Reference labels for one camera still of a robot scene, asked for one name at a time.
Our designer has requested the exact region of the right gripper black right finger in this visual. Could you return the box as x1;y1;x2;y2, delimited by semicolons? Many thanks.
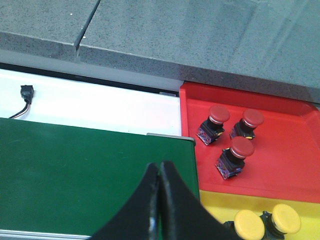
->
159;161;240;240

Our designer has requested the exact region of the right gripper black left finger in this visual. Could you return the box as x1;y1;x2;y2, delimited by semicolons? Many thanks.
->
91;163;160;240

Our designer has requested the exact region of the yellow mushroom push button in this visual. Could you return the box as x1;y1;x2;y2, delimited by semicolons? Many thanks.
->
223;209;265;240

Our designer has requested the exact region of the red mushroom push button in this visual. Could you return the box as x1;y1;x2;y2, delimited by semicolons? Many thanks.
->
196;105;230;146

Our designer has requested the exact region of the yellow plastic tray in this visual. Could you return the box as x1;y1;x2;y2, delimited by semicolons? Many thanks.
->
200;190;320;240

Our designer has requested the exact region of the green conveyor belt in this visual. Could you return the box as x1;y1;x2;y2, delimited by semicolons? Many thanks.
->
0;118;199;235

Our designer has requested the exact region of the orange red object at edge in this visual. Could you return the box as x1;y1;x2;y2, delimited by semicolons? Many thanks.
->
179;82;320;203

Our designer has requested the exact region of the grey stone slab right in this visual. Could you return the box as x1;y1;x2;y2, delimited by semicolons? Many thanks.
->
79;0;320;103

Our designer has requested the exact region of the grey stone slab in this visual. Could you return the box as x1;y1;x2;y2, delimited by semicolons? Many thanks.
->
79;0;320;103
0;0;100;61

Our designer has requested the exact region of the grey stone slab left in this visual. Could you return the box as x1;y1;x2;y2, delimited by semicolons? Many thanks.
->
0;0;100;61

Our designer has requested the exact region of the silver belt end bracket right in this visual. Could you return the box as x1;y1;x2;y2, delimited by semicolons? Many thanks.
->
146;132;196;147

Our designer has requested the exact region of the silver aluminium conveyor rail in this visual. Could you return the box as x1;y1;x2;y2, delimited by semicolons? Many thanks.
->
0;228;91;240

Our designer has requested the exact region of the black sensor with cable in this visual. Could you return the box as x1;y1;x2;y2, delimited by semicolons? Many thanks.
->
9;85;35;119

